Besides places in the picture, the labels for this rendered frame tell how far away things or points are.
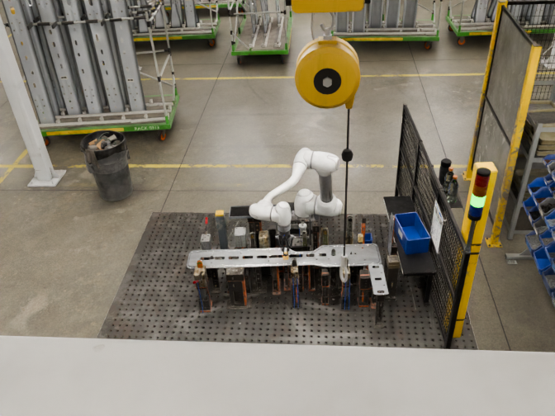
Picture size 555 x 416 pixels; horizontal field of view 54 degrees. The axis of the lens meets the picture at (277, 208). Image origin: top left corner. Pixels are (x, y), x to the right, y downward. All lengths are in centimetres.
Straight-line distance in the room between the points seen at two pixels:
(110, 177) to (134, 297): 243
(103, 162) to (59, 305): 170
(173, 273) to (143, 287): 26
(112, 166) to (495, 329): 422
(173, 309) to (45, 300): 183
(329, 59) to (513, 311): 416
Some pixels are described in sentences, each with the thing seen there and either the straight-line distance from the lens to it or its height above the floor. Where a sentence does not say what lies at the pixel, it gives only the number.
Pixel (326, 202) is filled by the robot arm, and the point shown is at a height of 101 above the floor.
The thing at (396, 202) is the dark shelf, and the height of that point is 103.
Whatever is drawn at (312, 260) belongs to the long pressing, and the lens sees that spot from 384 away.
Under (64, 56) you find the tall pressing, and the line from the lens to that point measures 789.
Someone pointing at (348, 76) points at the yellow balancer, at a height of 309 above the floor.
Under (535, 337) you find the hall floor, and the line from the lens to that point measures 500.
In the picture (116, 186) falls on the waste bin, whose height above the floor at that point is 21.
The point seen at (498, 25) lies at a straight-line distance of 592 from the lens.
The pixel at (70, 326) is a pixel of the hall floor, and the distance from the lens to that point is 520.
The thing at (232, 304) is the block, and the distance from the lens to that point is 394.
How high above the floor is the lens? 356
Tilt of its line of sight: 36 degrees down
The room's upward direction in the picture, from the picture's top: 4 degrees counter-clockwise
